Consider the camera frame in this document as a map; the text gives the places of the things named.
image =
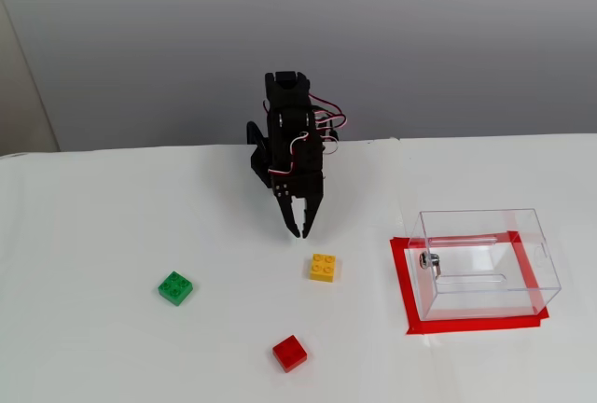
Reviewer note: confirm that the transparent plastic box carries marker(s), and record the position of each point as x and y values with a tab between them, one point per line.
485	295

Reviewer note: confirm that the yellow lego brick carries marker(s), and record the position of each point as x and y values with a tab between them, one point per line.
323	268

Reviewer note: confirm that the red lego brick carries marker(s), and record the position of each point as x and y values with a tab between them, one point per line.
289	353

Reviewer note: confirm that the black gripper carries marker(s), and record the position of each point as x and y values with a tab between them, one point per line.
303	187

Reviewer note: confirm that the red tape square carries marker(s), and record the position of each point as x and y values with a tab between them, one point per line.
466	326

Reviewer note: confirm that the silver cam lock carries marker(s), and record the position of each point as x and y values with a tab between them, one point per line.
430	262

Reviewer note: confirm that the green lego brick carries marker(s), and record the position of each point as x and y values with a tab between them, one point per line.
175	288

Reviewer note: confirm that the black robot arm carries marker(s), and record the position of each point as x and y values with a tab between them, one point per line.
289	95

